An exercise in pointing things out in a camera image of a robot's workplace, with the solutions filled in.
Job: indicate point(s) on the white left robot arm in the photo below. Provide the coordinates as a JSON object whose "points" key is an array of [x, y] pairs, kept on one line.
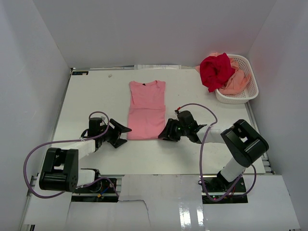
{"points": [[61, 171]]}

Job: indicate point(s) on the white cardboard front cover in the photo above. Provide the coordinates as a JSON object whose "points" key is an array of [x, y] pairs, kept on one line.
{"points": [[169, 203]]}

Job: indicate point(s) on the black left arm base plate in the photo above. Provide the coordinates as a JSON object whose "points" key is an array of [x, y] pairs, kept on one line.
{"points": [[99, 188]]}

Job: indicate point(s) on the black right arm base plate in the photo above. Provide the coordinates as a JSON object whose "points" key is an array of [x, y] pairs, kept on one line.
{"points": [[214, 185]]}

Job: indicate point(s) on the red t-shirt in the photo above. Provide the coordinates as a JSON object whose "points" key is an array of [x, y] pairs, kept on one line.
{"points": [[215, 71]]}

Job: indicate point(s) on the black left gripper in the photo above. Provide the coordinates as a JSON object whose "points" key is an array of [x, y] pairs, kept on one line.
{"points": [[121, 128]]}

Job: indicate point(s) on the peach orange t-shirt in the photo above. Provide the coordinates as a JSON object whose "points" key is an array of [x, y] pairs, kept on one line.
{"points": [[220, 72]]}

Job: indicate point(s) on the white plastic laundry basket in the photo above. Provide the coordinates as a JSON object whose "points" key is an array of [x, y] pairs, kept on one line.
{"points": [[241, 86]]}

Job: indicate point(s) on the pink t-shirt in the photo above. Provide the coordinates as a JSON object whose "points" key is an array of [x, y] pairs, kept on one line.
{"points": [[146, 116]]}

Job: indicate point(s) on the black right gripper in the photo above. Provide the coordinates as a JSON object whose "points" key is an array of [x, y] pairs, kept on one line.
{"points": [[168, 133]]}

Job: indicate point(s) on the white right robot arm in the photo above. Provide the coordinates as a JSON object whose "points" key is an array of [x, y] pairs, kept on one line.
{"points": [[245, 144]]}

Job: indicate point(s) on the white paper label sheet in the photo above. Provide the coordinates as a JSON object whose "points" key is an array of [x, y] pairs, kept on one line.
{"points": [[156, 66]]}

